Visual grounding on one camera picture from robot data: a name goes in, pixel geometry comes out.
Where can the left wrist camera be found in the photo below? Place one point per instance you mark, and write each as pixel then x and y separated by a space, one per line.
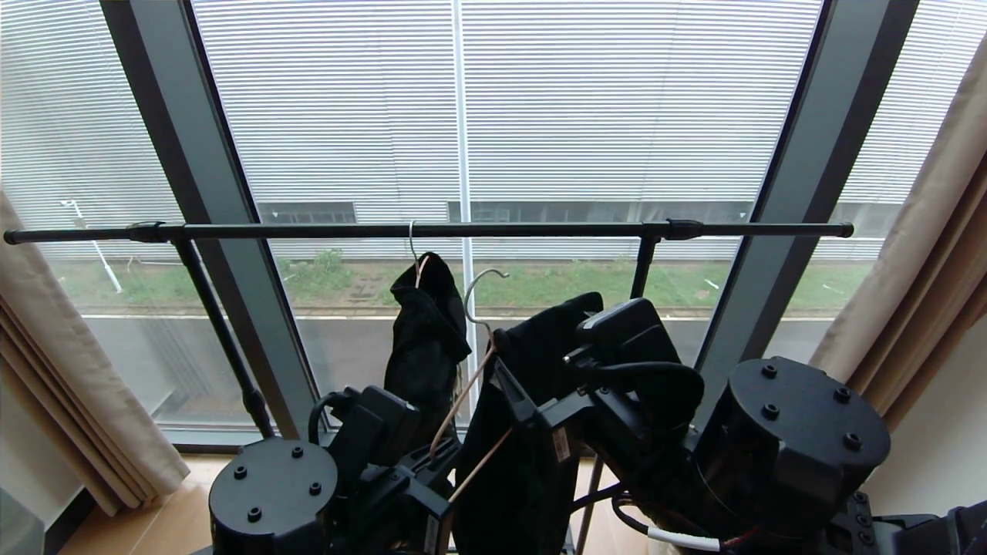
pixel 378 432

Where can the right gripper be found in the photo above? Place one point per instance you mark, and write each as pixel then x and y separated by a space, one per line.
pixel 570 435

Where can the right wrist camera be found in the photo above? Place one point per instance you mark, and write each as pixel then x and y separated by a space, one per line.
pixel 624 331

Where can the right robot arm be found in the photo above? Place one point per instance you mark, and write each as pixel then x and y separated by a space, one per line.
pixel 794 455

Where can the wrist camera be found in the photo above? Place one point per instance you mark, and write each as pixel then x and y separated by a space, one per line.
pixel 624 331
pixel 378 432

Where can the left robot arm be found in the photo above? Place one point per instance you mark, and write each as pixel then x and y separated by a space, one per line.
pixel 270 493

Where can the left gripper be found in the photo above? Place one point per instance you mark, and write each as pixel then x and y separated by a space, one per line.
pixel 416 501

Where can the beige curtain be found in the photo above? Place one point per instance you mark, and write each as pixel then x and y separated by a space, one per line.
pixel 925 254
pixel 62 401

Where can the pink clothes hanger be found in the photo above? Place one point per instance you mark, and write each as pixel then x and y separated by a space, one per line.
pixel 470 385
pixel 414 247

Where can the window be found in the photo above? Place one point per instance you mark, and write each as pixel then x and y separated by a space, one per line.
pixel 347 116

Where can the heap of clothes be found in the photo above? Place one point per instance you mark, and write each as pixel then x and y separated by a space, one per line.
pixel 524 462

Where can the black clothes rack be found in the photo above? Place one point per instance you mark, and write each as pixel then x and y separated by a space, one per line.
pixel 308 230

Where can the black shorts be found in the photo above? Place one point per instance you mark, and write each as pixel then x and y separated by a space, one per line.
pixel 428 339

